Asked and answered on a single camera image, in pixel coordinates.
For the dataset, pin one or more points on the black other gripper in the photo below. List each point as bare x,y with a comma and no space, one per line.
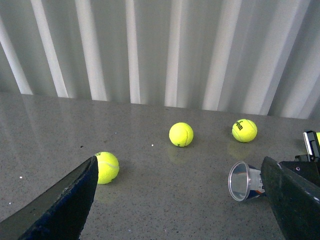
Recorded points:
293,190

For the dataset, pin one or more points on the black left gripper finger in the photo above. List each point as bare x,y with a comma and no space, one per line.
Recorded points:
59,213

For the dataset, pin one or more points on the clear Wilson tennis ball can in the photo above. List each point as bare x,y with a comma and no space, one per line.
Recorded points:
245,182

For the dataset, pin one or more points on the yellow tennis ball near left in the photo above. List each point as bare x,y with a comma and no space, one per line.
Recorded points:
108,167

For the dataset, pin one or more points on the yellow tennis ball far right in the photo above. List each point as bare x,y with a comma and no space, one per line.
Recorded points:
318,137

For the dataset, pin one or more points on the yellow Wilson tennis ball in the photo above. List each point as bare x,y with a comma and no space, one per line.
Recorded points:
244,130

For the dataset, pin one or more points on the yellow tennis ball centre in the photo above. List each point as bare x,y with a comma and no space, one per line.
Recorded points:
181,134

